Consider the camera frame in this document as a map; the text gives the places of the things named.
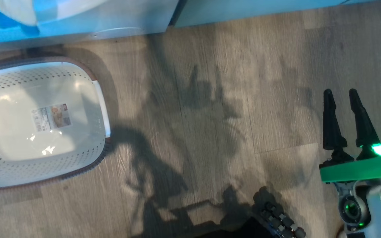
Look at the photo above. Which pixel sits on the white perforated laundry basket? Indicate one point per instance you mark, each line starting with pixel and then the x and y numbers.
pixel 88 158

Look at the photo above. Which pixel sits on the paper label sticker in basket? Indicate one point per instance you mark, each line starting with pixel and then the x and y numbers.
pixel 51 117

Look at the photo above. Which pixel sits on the teal cabinet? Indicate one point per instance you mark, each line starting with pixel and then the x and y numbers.
pixel 260 10

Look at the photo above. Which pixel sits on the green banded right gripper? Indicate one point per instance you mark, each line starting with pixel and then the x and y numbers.
pixel 359 170

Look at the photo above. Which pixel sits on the white washing machine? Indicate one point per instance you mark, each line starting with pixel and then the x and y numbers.
pixel 111 23

